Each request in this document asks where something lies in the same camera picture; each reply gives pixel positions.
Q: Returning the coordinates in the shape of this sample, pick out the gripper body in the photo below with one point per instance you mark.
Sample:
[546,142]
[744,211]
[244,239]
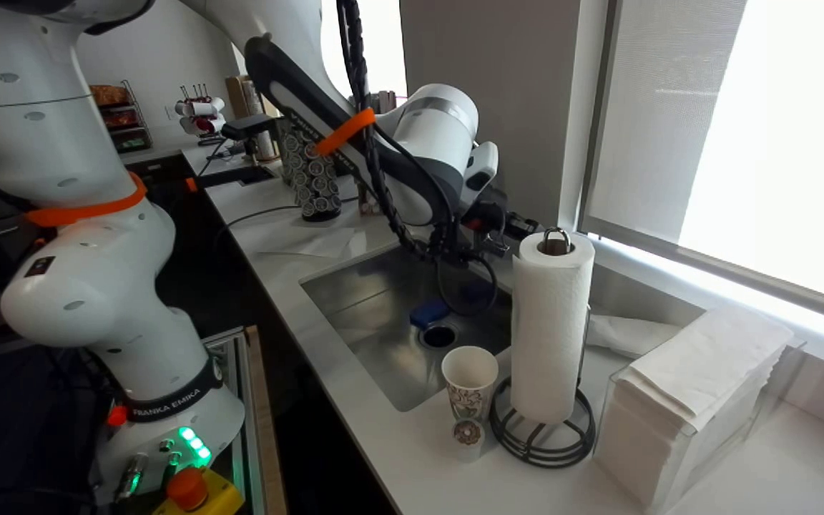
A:
[492,212]

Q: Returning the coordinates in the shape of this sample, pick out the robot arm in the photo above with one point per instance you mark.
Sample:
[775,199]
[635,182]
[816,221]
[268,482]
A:
[90,286]

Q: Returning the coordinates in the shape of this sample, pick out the blue sponge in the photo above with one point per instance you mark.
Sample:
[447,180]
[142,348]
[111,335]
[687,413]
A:
[429,312]

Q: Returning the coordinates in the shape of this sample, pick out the white paper towel roll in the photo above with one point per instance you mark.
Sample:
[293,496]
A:
[551,329]

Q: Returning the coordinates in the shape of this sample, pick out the stainless steel sink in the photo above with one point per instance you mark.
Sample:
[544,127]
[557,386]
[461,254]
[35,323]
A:
[369,322]

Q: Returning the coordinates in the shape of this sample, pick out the patterned paper cup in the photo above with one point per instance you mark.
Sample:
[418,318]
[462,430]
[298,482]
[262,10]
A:
[469,383]

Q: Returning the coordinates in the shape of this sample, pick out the coffee pod tower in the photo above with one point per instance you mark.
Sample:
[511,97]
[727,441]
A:
[315,179]

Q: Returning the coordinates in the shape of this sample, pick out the small cup with donut print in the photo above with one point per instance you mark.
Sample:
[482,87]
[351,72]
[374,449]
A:
[468,436]

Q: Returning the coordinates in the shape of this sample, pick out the window with roller blind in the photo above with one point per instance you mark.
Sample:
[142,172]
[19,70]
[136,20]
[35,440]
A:
[741,143]

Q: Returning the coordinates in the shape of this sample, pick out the stack of white napkins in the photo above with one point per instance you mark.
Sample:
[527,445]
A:
[698,386]

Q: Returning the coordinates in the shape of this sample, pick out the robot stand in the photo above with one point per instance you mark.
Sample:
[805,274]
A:
[254,400]

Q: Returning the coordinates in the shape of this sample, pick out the rack of white mugs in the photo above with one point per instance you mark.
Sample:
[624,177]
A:
[201,114]

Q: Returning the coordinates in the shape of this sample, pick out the clear plastic napkin holder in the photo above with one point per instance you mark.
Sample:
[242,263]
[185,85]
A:
[734,436]

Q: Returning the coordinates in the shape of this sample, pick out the yellow emergency stop box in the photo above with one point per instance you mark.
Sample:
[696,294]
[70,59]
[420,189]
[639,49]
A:
[220,496]

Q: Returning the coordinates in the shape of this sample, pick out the camera on mount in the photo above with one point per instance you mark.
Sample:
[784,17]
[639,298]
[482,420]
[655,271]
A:
[247,129]

